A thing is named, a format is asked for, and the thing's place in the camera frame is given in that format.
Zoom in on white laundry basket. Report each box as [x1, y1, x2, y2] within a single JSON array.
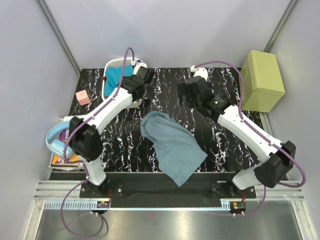
[[100, 58, 149, 109]]

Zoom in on grey-blue t shirt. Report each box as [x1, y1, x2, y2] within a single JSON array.
[[140, 111, 208, 187]]

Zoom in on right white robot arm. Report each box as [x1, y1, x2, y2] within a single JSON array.
[[177, 76, 296, 199]]

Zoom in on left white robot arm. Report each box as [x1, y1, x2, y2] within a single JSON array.
[[66, 63, 154, 198]]

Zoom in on white paper stack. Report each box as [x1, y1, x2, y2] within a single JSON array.
[[49, 154, 83, 171]]

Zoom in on teal t shirt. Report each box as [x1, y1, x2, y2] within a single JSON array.
[[103, 66, 123, 98]]

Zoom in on pink cube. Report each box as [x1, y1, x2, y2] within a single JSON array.
[[75, 90, 91, 106]]

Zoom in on black marble mat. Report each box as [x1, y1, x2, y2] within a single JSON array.
[[67, 67, 259, 173]]

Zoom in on green box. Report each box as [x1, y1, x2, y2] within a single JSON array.
[[241, 50, 285, 113]]

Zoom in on purple orange book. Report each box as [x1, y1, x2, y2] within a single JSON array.
[[51, 128, 82, 167]]

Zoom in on light blue headphones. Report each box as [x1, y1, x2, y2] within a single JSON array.
[[45, 121, 74, 164]]

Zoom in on right controller board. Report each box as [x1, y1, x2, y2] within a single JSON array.
[[232, 201, 246, 210]]

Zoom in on controller board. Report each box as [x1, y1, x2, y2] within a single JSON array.
[[96, 200, 110, 209], [232, 201, 246, 210]]

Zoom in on left controller board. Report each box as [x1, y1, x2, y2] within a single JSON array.
[[96, 200, 110, 209]]

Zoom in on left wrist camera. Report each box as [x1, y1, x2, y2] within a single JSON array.
[[131, 58, 147, 69]]

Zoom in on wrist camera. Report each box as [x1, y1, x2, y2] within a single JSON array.
[[131, 58, 147, 69], [190, 65, 208, 82]]

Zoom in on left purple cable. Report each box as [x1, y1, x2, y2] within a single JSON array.
[[60, 46, 137, 237]]

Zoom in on purple cable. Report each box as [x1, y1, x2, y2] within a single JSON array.
[[194, 60, 307, 216], [60, 46, 137, 237]]

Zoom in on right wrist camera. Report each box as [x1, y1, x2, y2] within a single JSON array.
[[190, 65, 208, 82]]

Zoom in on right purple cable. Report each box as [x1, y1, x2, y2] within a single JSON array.
[[194, 60, 307, 216]]

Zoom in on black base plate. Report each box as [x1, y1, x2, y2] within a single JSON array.
[[79, 172, 256, 209]]

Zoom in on slotted cable duct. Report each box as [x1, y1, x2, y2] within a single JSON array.
[[44, 200, 98, 210]]

